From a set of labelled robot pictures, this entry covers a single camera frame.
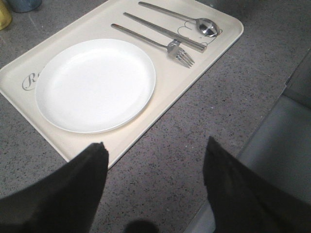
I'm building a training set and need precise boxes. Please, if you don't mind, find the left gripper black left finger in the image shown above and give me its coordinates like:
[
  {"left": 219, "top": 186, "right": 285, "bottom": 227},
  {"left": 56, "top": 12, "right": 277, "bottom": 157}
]
[{"left": 0, "top": 143, "right": 109, "bottom": 233}]

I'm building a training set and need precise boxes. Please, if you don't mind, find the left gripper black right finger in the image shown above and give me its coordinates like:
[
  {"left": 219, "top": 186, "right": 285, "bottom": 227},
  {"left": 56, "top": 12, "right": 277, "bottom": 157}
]
[{"left": 203, "top": 136, "right": 311, "bottom": 233}]

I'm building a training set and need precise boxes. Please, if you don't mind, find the white round plate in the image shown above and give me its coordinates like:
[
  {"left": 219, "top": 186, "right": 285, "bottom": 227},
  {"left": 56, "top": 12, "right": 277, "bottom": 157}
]
[{"left": 35, "top": 39, "right": 156, "bottom": 133}]

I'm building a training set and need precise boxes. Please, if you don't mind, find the silver metal chopsticks pair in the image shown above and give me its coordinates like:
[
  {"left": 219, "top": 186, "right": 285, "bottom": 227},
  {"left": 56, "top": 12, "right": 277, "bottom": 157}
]
[{"left": 123, "top": 12, "right": 207, "bottom": 53}]

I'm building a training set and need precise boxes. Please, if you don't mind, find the silver metal fork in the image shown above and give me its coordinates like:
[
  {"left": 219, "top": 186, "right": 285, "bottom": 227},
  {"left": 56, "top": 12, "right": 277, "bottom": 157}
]
[{"left": 111, "top": 23, "right": 195, "bottom": 68}]

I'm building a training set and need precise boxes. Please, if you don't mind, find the silver metal spoon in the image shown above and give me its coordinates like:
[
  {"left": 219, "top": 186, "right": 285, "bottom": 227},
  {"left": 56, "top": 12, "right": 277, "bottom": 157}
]
[{"left": 138, "top": 1, "right": 221, "bottom": 37}]

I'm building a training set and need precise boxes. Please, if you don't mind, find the cream rabbit serving tray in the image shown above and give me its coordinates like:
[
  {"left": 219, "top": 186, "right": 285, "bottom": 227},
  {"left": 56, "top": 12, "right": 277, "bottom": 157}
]
[{"left": 0, "top": 0, "right": 243, "bottom": 166}]

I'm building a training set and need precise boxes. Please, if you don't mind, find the yellow enamel mug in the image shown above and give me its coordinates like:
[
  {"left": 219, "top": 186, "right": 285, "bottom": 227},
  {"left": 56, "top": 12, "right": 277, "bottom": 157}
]
[{"left": 0, "top": 0, "right": 12, "bottom": 30}]

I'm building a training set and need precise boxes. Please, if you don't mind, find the blue enamel mug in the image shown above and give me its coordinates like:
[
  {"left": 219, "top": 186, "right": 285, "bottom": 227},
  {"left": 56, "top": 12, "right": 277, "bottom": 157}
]
[{"left": 7, "top": 0, "right": 42, "bottom": 13}]

